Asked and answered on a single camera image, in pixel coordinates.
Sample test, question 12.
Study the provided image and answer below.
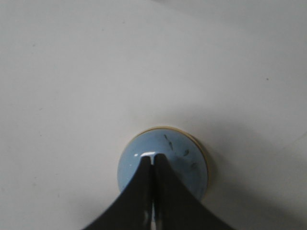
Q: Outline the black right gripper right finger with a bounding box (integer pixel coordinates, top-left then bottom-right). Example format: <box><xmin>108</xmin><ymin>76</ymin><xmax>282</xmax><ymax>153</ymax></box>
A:
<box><xmin>153</xmin><ymin>154</ymin><xmax>232</xmax><ymax>230</ymax></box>

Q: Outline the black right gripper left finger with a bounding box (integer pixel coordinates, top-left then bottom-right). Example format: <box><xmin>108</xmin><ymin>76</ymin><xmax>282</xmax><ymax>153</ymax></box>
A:
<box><xmin>85</xmin><ymin>157</ymin><xmax>154</xmax><ymax>230</ymax></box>

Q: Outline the blue dome call bell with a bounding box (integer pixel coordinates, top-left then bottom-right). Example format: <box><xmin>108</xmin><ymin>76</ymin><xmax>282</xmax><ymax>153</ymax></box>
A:
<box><xmin>117</xmin><ymin>126</ymin><xmax>209</xmax><ymax>201</ymax></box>

